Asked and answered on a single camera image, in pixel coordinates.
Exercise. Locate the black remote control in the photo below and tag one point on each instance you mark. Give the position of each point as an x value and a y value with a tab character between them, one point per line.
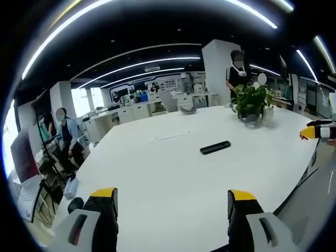
215	147

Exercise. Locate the black tripod stand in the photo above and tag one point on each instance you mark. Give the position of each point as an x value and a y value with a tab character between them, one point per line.
48	168

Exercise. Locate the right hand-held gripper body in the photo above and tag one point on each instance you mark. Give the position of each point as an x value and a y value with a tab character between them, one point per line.
332	105

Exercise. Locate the blue storage box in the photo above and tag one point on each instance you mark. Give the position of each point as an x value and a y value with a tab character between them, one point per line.
144	98

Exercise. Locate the green potted plant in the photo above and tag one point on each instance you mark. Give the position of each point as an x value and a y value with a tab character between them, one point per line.
250	101

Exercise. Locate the grey curved headrest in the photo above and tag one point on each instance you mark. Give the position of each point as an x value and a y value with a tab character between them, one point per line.
188	109

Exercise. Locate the grey mesh office chair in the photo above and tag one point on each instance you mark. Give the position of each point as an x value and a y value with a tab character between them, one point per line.
305	207

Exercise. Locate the dark red monitor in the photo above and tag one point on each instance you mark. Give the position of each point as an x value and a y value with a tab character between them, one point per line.
23	157

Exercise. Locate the white cup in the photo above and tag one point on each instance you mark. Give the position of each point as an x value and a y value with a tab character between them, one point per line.
269	113

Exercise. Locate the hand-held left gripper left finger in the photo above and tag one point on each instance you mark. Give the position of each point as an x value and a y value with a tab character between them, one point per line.
89	223

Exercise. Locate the white desk row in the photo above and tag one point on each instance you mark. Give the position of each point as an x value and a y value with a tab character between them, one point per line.
123	115

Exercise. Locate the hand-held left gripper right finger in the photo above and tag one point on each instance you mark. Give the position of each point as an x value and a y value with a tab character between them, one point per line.
252	223

